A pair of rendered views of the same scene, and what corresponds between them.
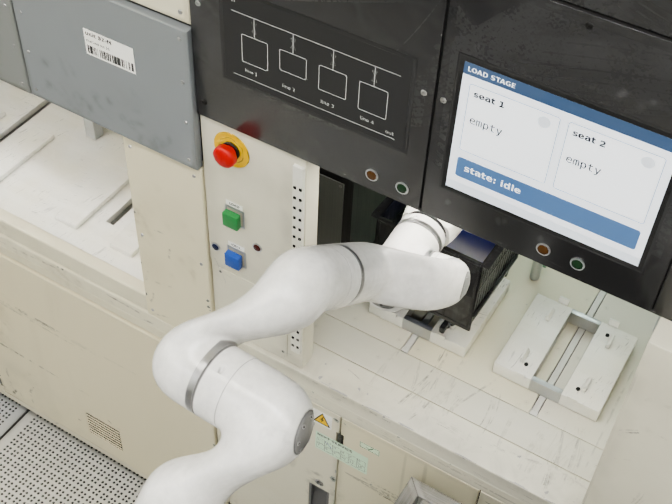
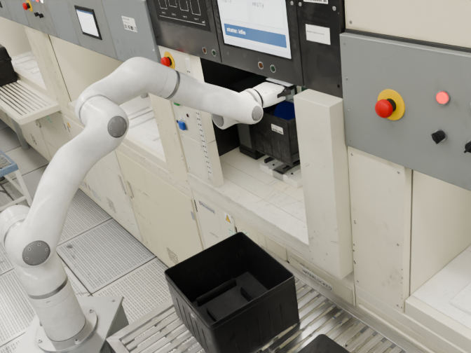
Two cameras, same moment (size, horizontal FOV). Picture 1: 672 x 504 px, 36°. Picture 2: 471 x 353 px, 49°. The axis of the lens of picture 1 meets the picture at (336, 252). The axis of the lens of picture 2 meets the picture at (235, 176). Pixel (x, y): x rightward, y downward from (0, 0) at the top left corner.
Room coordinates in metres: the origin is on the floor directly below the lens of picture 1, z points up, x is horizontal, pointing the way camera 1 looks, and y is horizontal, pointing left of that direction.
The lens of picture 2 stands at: (-0.26, -0.83, 1.90)
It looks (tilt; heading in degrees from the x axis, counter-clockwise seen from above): 31 degrees down; 29
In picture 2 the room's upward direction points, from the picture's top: 10 degrees counter-clockwise
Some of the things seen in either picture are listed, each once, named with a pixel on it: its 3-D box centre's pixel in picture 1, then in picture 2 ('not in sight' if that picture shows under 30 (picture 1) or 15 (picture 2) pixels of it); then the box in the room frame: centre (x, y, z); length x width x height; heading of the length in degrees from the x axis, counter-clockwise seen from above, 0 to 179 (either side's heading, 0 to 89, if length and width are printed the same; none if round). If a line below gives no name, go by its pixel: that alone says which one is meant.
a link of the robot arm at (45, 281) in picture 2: not in sight; (29, 247); (0.52, 0.30, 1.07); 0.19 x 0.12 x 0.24; 59
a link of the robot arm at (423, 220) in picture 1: (418, 235); (250, 101); (1.20, -0.14, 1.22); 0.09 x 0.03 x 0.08; 64
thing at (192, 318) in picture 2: not in sight; (231, 295); (0.69, -0.22, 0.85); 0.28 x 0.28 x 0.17; 56
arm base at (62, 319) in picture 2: not in sight; (57, 307); (0.51, 0.27, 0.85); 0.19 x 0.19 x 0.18
